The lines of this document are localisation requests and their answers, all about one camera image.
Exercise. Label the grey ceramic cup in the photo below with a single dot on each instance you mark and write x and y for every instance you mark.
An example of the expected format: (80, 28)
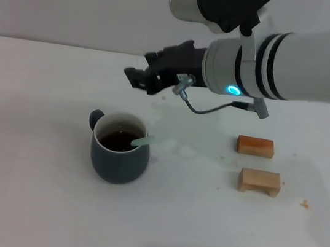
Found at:
(118, 166)

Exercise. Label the dark coffee liquid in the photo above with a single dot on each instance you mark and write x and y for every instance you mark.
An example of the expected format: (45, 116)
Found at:
(115, 141)

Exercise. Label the light notched wooden block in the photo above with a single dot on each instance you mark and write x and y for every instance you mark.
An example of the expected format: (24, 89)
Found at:
(259, 178)

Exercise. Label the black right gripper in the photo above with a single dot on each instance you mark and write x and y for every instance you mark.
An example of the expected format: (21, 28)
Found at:
(186, 64)

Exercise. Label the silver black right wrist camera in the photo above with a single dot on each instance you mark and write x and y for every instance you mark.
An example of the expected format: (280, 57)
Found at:
(220, 4)

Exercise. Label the orange wooden block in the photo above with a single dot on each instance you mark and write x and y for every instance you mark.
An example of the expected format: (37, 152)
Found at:
(256, 147)

